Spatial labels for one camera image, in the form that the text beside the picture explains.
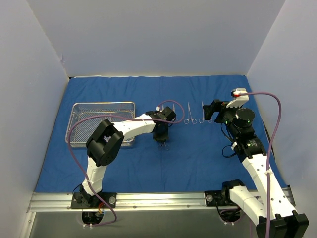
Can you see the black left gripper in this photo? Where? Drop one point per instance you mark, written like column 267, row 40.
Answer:
column 160, row 137

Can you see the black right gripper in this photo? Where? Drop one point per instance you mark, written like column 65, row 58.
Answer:
column 214, row 110

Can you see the steel clamp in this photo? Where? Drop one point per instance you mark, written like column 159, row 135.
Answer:
column 202, row 118

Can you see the small steel hemostat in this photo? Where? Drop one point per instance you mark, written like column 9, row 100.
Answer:
column 163, row 146

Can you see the steel forceps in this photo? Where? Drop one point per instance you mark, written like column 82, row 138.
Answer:
column 190, row 119

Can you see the blue surgical wrap cloth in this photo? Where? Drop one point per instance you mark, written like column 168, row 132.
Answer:
column 199, row 158

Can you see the steel wire mesh basket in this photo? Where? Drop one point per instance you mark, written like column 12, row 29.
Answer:
column 85, row 117

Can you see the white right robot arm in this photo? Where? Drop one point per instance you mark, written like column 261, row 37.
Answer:
column 274, row 216

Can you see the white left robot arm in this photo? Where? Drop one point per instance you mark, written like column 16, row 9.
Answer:
column 105, row 142

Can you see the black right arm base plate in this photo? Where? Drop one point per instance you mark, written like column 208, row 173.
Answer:
column 218, row 198

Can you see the aluminium front rail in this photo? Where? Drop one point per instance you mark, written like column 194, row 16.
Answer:
column 70, row 202

